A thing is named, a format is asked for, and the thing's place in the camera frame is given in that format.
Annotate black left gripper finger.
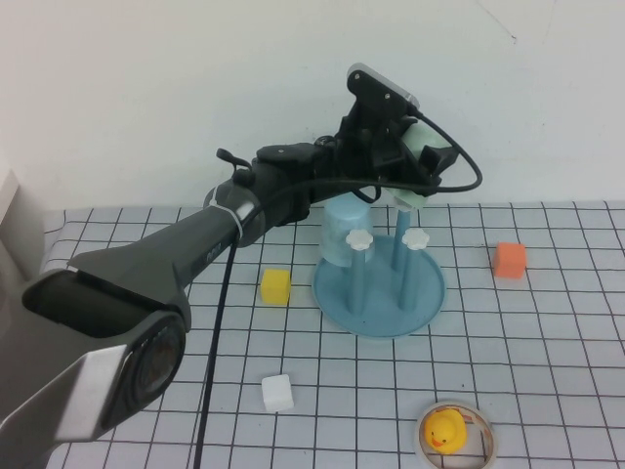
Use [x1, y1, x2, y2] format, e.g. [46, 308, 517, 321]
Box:
[400, 144, 440, 196]
[420, 144, 460, 175]

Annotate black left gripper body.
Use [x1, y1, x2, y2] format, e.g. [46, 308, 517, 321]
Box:
[334, 100, 416, 190]

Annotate light green plastic cup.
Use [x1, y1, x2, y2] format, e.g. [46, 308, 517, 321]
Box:
[395, 119, 455, 212]

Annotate light blue plastic cup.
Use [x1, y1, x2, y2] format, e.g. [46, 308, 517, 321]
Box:
[319, 194, 375, 269]

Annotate blue cup stand with pegs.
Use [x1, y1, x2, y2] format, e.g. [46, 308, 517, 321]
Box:
[312, 204, 447, 339]

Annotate orange cube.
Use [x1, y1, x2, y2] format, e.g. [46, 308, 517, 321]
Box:
[491, 242, 527, 279]

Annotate white zip tie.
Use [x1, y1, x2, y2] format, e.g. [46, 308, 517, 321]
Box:
[207, 194, 255, 245]

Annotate yellow cube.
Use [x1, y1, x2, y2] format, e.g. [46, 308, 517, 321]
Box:
[260, 268, 293, 307]

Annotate grey checkered tablecloth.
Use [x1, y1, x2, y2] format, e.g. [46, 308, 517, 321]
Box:
[0, 200, 625, 469]

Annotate yellow rubber duck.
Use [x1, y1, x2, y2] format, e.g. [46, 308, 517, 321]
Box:
[422, 407, 466, 453]

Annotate white cube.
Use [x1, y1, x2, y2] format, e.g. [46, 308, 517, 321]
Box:
[261, 373, 296, 413]

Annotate white tape roll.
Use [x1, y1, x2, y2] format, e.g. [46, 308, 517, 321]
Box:
[414, 399, 500, 469]

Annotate white box beside table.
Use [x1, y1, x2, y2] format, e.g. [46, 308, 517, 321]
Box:
[0, 165, 48, 294]

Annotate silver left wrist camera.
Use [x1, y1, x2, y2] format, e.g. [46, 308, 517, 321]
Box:
[345, 62, 422, 118]

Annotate black strap loop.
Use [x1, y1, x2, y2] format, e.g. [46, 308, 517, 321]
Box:
[216, 148, 251, 185]

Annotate black left camera cable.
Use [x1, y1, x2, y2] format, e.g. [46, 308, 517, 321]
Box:
[192, 109, 484, 469]

